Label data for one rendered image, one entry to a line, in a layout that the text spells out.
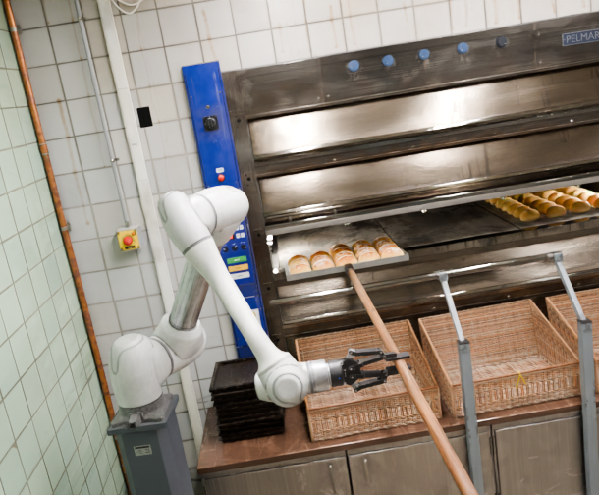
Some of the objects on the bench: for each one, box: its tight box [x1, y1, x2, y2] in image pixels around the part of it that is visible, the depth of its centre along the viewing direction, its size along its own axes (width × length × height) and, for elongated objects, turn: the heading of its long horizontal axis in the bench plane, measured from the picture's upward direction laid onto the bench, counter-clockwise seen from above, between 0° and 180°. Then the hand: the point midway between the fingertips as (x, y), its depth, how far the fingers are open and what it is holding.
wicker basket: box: [295, 319, 442, 442], centre depth 286 cm, size 49×56×28 cm
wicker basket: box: [418, 299, 581, 418], centre depth 287 cm, size 49×56×28 cm
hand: (398, 361), depth 186 cm, fingers closed on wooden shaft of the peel, 3 cm apart
